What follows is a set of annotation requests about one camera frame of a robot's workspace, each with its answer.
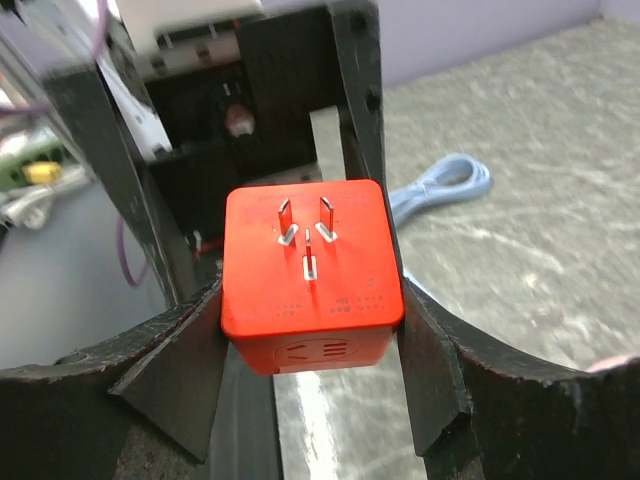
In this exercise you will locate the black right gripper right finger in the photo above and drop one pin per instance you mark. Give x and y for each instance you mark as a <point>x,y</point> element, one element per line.
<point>481,409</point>

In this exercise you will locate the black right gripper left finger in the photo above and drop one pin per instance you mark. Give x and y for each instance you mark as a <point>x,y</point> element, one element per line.
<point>140,405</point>

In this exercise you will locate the red cube socket adapter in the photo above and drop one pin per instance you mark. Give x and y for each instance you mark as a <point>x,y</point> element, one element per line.
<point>310,277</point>

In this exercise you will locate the green yellow connector block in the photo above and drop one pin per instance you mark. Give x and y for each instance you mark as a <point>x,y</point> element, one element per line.
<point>40,163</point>

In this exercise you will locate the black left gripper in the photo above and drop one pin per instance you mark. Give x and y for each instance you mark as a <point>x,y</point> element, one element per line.
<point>231,124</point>

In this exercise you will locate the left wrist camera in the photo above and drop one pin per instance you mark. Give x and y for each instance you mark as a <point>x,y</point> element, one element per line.
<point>167,37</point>

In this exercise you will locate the black base beam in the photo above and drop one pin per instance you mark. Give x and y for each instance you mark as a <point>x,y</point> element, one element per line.
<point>244,441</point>

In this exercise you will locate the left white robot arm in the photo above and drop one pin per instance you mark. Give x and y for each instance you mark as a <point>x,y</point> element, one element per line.
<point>37,36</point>

